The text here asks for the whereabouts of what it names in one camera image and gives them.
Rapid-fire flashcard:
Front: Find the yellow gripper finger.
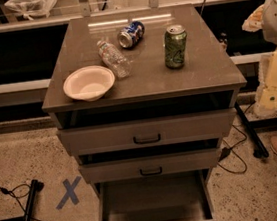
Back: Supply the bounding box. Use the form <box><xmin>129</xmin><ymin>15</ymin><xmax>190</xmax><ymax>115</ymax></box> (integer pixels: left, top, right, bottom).
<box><xmin>256</xmin><ymin>48</ymin><xmax>277</xmax><ymax>112</ymax></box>
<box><xmin>242</xmin><ymin>5</ymin><xmax>264</xmax><ymax>32</ymax></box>

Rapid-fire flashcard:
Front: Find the green soda can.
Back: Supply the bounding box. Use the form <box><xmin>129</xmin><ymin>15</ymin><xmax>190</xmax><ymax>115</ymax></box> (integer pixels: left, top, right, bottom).
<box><xmin>164</xmin><ymin>24</ymin><xmax>187</xmax><ymax>69</ymax></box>

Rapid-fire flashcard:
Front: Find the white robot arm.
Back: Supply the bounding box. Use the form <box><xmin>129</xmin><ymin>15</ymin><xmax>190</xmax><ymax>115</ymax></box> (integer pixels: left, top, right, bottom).
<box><xmin>242</xmin><ymin>0</ymin><xmax>277</xmax><ymax>116</ymax></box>

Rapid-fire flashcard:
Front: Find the blue soda can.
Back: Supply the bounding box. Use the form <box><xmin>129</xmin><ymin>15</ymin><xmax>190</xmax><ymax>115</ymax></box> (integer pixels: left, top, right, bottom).
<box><xmin>117</xmin><ymin>21</ymin><xmax>145</xmax><ymax>49</ymax></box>

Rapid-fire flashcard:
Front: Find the grey drawer cabinet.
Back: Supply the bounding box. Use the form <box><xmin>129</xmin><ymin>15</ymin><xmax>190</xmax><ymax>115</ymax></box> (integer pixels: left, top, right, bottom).
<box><xmin>31</xmin><ymin>0</ymin><xmax>265</xmax><ymax>221</ymax></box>

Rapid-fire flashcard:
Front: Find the middle grey drawer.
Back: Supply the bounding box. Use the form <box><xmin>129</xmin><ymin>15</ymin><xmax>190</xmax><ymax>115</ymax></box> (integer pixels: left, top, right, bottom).
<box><xmin>78</xmin><ymin>148</ymin><xmax>220</xmax><ymax>183</ymax></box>

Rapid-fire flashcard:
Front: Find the grey drawer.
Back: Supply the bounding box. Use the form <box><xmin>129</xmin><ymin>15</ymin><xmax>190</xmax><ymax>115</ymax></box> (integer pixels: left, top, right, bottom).
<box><xmin>58</xmin><ymin>108</ymin><xmax>236</xmax><ymax>156</ymax></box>
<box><xmin>98</xmin><ymin>171</ymin><xmax>218</xmax><ymax>221</ymax></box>
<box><xmin>78</xmin><ymin>148</ymin><xmax>220</xmax><ymax>183</ymax></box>

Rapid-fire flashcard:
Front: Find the bottom grey drawer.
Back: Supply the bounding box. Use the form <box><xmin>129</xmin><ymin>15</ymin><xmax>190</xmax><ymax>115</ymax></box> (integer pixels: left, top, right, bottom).
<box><xmin>98</xmin><ymin>171</ymin><xmax>218</xmax><ymax>221</ymax></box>

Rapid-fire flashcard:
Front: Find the top grey drawer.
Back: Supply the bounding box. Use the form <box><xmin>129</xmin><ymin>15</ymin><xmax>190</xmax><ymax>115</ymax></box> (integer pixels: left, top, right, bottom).
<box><xmin>58</xmin><ymin>108</ymin><xmax>236</xmax><ymax>156</ymax></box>

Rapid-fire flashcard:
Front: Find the black stand leg right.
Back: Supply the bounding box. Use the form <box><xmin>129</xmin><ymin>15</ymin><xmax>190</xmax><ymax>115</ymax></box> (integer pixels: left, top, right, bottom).
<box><xmin>234</xmin><ymin>102</ymin><xmax>269</xmax><ymax>159</ymax></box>

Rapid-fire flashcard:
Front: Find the black stand leg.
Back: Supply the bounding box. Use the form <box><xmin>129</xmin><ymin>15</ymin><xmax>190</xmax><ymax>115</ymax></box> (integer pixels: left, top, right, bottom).
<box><xmin>234</xmin><ymin>102</ymin><xmax>269</xmax><ymax>159</ymax></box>
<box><xmin>22</xmin><ymin>179</ymin><xmax>44</xmax><ymax>221</ymax></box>

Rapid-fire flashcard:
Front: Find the clear plastic water bottle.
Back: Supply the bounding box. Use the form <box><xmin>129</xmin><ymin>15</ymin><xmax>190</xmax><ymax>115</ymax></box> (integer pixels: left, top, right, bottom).
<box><xmin>97</xmin><ymin>40</ymin><xmax>131</xmax><ymax>79</ymax></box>

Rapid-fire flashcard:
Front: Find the white paper bowl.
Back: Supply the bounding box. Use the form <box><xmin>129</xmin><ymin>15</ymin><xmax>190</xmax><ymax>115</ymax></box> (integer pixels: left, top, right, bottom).
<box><xmin>63</xmin><ymin>65</ymin><xmax>116</xmax><ymax>102</ymax></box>

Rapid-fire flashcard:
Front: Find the white plastic bag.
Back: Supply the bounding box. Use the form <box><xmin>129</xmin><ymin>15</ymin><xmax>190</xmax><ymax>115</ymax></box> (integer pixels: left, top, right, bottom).
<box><xmin>4</xmin><ymin>0</ymin><xmax>58</xmax><ymax>20</ymax></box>

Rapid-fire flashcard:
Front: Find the blue tape cross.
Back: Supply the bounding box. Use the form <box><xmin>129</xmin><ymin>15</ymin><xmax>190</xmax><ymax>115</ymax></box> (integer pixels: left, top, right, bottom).
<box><xmin>57</xmin><ymin>176</ymin><xmax>81</xmax><ymax>210</ymax></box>

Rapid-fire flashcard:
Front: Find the black stand leg left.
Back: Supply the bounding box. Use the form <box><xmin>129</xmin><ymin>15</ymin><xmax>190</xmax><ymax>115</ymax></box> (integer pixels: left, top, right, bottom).
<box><xmin>22</xmin><ymin>179</ymin><xmax>44</xmax><ymax>221</ymax></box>

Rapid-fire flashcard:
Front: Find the black floor cable right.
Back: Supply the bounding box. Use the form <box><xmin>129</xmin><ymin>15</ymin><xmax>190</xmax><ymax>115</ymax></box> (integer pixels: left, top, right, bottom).
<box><xmin>210</xmin><ymin>101</ymin><xmax>265</xmax><ymax>177</ymax></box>

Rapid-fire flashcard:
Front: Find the black floor cable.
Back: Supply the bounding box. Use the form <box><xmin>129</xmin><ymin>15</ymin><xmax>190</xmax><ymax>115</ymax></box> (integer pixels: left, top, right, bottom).
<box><xmin>0</xmin><ymin>161</ymin><xmax>69</xmax><ymax>221</ymax></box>
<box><xmin>210</xmin><ymin>101</ymin><xmax>265</xmax><ymax>177</ymax></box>

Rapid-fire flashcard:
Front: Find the black floor cable left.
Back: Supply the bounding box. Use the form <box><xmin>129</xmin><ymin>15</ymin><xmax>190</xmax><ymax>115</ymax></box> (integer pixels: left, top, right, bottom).
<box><xmin>0</xmin><ymin>161</ymin><xmax>69</xmax><ymax>221</ymax></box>

